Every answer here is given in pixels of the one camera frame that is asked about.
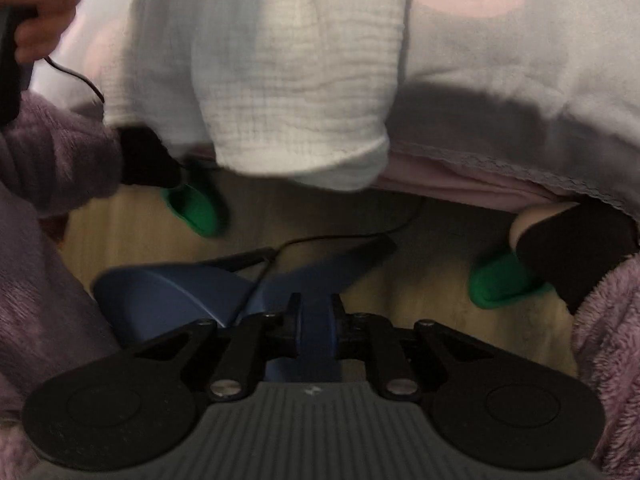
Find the person's right green slipper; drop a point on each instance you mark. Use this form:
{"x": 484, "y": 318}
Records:
{"x": 500, "y": 282}

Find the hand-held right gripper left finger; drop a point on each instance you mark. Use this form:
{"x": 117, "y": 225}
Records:
{"x": 292, "y": 330}

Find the person's right black sock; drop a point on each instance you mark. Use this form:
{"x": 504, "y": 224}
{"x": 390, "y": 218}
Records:
{"x": 575, "y": 250}

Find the purple fleece robe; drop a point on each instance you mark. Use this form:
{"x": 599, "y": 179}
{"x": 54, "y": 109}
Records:
{"x": 30, "y": 310}

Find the white crinkle long-sleeve top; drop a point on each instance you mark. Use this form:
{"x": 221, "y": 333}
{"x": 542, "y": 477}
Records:
{"x": 275, "y": 85}

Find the person's left hand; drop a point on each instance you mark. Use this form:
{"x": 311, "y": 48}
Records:
{"x": 45, "y": 5}

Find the person's right leg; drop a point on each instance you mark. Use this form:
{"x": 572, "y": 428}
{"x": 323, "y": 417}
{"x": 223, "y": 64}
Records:
{"x": 535, "y": 217}

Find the person's left forearm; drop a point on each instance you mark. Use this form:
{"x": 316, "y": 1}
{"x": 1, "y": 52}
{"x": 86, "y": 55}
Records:
{"x": 55, "y": 160}

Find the grey pink-dotted bedsheet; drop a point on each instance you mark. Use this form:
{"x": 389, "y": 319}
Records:
{"x": 525, "y": 85}

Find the pink fitted sheet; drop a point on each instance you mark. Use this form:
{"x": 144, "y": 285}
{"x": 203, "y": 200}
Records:
{"x": 450, "y": 180}

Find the person's left black sock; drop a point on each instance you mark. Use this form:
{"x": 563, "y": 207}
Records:
{"x": 145, "y": 160}

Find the person's green slipper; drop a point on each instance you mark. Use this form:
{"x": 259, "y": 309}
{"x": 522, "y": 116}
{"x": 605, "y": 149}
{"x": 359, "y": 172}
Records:
{"x": 500, "y": 282}
{"x": 192, "y": 212}

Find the person's black sock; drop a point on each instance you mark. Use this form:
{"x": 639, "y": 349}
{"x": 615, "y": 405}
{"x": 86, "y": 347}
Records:
{"x": 575, "y": 250}
{"x": 145, "y": 160}

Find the person's left green slipper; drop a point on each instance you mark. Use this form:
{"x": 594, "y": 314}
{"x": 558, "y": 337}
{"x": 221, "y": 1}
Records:
{"x": 192, "y": 212}

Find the blue plastic object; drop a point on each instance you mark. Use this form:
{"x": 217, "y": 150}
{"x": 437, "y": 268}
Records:
{"x": 165, "y": 290}

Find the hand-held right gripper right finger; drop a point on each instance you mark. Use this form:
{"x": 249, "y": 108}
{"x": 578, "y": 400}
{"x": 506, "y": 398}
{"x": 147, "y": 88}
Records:
{"x": 337, "y": 330}

